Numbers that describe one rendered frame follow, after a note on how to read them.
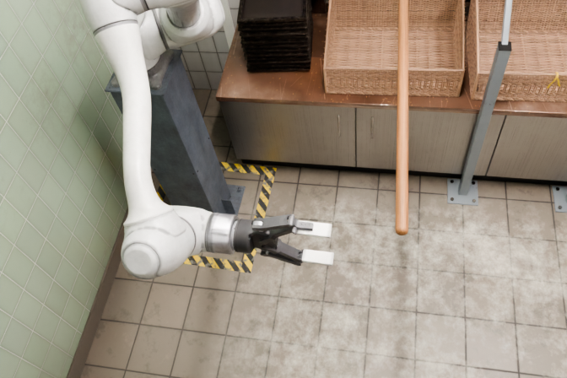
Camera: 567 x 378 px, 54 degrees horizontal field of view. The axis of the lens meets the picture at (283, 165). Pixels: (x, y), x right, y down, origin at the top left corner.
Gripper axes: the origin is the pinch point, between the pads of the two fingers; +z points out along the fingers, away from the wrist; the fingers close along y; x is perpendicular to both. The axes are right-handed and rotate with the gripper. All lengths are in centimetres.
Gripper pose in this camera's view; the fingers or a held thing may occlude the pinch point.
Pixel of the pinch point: (326, 245)
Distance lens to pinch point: 121.9
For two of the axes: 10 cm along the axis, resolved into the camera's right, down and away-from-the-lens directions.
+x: -1.7, 8.2, -5.4
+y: 1.1, 5.6, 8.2
